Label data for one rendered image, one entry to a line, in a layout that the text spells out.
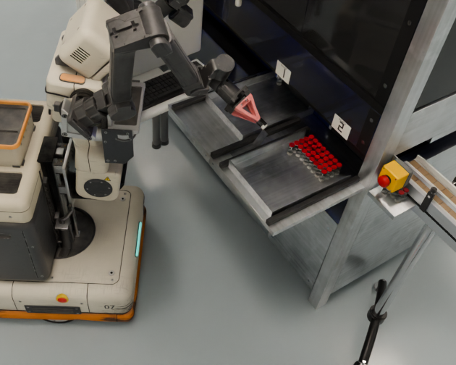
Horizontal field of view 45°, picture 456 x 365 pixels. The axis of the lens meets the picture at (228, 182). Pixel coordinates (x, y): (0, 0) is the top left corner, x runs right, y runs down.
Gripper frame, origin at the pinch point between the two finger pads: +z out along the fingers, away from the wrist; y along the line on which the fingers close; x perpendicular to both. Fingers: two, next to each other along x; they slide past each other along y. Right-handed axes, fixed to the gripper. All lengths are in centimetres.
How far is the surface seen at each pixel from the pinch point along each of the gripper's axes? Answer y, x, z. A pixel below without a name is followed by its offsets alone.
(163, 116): -116, 14, -37
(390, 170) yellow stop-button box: -6.3, 22.9, 42.5
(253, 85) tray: -53, 32, -12
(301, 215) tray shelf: -18.8, -5.2, 32.8
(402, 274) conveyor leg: -47, 17, 83
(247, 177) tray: -28.5, -5.6, 11.5
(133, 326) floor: -103, -69, 24
